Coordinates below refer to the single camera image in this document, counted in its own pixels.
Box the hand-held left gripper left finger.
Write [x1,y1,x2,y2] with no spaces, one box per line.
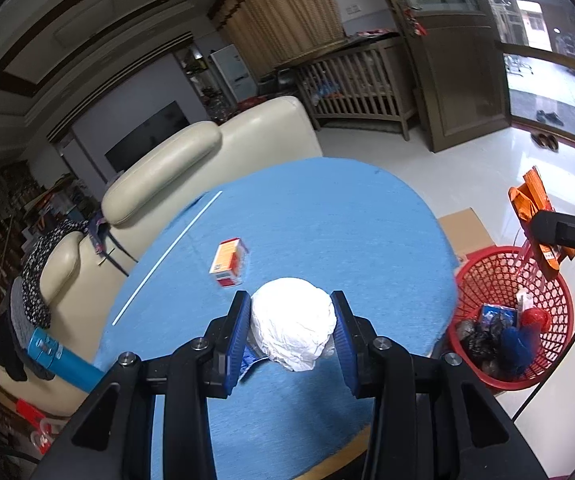
[32,290,253,480]

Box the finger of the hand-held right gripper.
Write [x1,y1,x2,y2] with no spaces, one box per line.
[530,210,575,263]

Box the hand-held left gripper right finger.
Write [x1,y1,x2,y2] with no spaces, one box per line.
[331,289,548,480]

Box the torn blue paper wrapper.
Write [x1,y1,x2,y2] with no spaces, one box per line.
[240,342,268,383]

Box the orange snack wrapper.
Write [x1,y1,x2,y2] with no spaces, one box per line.
[507,166,575,283]

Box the white paper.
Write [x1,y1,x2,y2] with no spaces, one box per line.
[248,276,337,373]

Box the orange medicine box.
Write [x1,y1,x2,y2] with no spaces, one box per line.
[208,237,251,289]

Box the red wrapper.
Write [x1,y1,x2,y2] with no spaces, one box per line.
[520,307,552,341]

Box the red plastic basket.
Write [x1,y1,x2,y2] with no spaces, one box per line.
[447,245,575,393]

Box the blue carton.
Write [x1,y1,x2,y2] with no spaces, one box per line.
[478,304,518,331]

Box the blue plastic bag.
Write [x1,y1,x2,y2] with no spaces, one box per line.
[497,322,535,378]

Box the black plastic bag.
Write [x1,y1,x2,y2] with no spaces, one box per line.
[460,320,501,376]

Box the pair of brown slippers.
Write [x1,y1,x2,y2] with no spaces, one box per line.
[531,132,559,152]

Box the cardboard box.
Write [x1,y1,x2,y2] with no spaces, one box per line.
[437,207,502,263]

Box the round wooden table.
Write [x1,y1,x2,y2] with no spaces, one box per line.
[292,422,373,480]

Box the thin white stick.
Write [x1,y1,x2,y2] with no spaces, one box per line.
[112,190,224,327]

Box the round table with blue cloth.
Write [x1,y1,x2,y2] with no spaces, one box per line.
[95,156,461,480]

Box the glass patio door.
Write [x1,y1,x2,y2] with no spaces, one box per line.
[467,0,575,148]

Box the teal thermos bottle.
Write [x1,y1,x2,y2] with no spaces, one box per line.
[28,327,106,395]

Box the dark patterned cloth bag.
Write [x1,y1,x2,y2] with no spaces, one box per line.
[85,215,138,276]

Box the wooden glass-panel door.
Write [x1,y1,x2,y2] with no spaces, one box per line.
[367,0,513,153]

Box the cream leather sofa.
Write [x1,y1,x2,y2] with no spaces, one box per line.
[0,95,324,416]

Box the black white patterned garment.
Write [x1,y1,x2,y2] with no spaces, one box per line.
[20,217,91,328]

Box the red plastic stool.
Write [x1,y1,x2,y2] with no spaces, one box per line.
[18,397,68,453]

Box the grey knit garment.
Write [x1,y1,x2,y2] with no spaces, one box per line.
[8,280,56,381]

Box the black jacket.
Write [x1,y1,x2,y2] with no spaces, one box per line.
[0,310,28,383]

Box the black television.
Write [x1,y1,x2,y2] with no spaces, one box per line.
[104,101,191,173]

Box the wooden crib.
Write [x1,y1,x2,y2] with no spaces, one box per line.
[295,35,418,141]

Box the red door ornament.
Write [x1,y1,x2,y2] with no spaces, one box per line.
[402,5,428,38]

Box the glass display cabinet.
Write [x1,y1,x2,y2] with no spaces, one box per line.
[175,42,233,123]

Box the black leather armchair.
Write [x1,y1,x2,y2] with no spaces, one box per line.
[260,70,298,98]

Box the white standing air conditioner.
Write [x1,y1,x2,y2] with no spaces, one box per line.
[210,45,257,106]

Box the folded patterned cloth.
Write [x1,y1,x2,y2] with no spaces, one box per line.
[357,27,398,41]

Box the beige curtain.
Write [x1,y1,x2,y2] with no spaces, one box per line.
[208,0,348,68]

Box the black cable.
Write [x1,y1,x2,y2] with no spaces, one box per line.
[511,270,575,423]

